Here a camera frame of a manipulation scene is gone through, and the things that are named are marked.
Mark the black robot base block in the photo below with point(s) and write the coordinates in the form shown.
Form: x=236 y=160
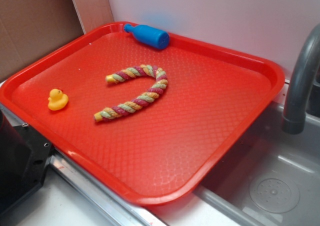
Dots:
x=24 y=158

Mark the red plastic tray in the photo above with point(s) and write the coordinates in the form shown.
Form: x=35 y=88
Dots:
x=162 y=152

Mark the blue plastic bottle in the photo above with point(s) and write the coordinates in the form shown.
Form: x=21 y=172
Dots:
x=148 y=35

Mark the yellow rubber duck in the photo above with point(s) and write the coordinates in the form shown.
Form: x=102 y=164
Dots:
x=57 y=99

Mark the grey toy sink basin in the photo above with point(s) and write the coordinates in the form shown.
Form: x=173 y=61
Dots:
x=268 y=177

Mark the grey toy faucet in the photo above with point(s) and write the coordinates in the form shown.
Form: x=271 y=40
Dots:
x=303 y=95

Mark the brown cardboard panel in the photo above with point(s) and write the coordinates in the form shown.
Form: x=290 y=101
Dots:
x=31 y=29

